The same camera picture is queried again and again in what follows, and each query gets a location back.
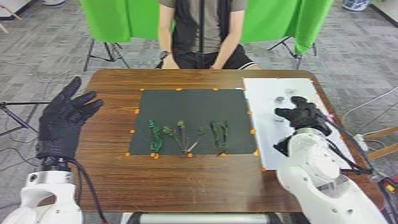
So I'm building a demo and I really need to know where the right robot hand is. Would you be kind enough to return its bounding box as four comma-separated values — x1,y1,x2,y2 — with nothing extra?
271,95,333,136

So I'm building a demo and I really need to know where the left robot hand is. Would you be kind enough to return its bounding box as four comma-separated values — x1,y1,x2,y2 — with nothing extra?
33,76,106,160

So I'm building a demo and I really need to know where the dark mat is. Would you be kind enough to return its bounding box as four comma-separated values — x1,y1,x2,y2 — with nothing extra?
125,88,260,157

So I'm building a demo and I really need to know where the person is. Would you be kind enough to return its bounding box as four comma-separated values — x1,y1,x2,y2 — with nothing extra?
154,0,262,71

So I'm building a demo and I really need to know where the black tripod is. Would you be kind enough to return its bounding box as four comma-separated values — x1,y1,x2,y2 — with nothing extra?
0,100,51,138

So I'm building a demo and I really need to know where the green sprig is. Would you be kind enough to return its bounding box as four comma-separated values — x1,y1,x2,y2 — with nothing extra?
161,125,191,156

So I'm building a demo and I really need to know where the black cloth stand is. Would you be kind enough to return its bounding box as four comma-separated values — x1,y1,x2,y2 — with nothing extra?
81,39,132,73
264,35,321,70

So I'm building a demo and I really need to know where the blue white vase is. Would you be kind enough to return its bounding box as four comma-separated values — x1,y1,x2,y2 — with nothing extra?
340,0,372,13

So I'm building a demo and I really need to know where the pale grey bar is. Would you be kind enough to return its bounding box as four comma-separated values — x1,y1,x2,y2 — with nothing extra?
125,213,285,224

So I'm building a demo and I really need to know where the black cable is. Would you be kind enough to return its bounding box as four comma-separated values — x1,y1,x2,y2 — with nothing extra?
317,114,376,176
65,159,109,224

